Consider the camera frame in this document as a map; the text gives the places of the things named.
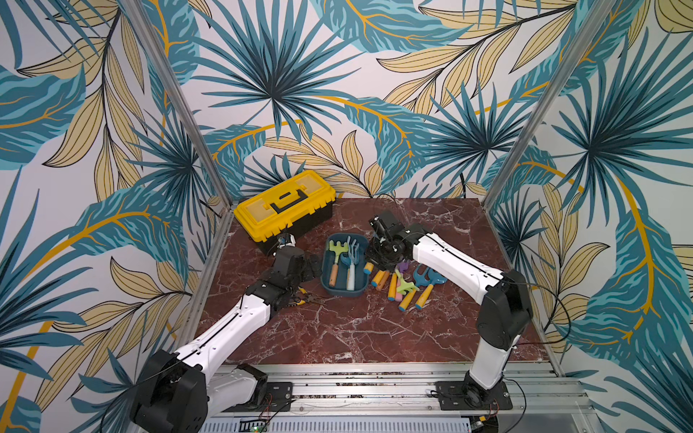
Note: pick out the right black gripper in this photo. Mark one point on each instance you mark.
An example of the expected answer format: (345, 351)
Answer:
(383, 254)

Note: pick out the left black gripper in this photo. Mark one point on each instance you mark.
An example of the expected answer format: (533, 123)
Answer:
(308, 272)

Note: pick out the teal fork white handle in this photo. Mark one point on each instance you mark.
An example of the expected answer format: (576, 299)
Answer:
(353, 260)

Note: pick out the green rake wooden handle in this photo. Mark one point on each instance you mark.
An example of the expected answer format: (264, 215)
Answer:
(337, 248)

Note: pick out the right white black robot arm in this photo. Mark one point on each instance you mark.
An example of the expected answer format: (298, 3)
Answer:
(504, 297)

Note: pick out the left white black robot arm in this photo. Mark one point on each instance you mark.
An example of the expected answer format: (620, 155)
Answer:
(178, 393)

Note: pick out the teal plastic storage box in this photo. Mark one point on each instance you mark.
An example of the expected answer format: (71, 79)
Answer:
(343, 265)

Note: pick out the yellow black toolbox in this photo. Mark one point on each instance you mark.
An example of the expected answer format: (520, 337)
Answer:
(294, 206)

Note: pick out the purple rake pink handle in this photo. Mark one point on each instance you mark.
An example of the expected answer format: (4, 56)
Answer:
(400, 290)

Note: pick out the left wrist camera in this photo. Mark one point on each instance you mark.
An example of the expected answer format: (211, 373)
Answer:
(285, 240)

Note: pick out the yellow handled pliers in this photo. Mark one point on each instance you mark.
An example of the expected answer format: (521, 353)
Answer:
(302, 297)

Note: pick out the teal fork yellow handle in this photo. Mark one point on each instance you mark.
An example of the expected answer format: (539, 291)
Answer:
(434, 278)

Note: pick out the green rake yellow handle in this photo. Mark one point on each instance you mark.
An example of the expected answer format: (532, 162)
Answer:
(405, 303)

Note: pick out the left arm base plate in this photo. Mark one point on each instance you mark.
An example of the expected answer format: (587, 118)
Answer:
(272, 397)

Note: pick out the aluminium rail frame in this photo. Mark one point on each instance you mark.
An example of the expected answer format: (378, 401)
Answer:
(397, 397)

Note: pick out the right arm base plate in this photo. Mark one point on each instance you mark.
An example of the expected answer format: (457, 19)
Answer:
(464, 396)

